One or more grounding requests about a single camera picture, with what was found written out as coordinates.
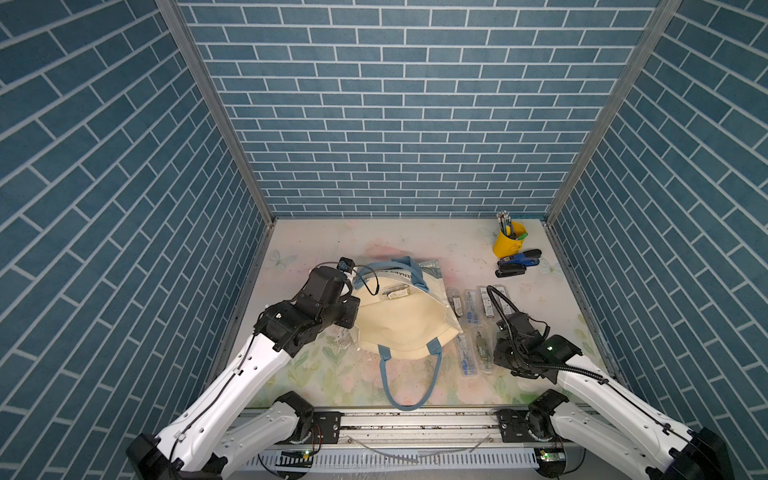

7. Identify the cream canvas tote bag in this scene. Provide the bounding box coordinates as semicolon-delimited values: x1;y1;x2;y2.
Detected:
351;256;462;411

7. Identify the clear compass set case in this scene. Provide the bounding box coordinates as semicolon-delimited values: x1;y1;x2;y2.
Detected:
447;288;465;319

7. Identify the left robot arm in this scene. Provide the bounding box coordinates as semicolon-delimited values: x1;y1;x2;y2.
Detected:
126;258;360;479

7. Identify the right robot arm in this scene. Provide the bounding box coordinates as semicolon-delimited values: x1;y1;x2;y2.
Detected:
494;312;735;479

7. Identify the black stapler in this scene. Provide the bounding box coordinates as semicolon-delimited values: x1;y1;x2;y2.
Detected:
495;263;527;278

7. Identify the blue stapler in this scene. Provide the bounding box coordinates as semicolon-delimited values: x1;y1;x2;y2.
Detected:
497;249;542;267

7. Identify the yellow pen holder cup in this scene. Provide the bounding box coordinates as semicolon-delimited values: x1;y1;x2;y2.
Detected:
493;222;528;259

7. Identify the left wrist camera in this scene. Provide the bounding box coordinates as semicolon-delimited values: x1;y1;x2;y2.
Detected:
336;257;356;296

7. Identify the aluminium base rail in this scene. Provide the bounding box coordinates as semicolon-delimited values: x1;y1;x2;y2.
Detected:
157;405;685;480

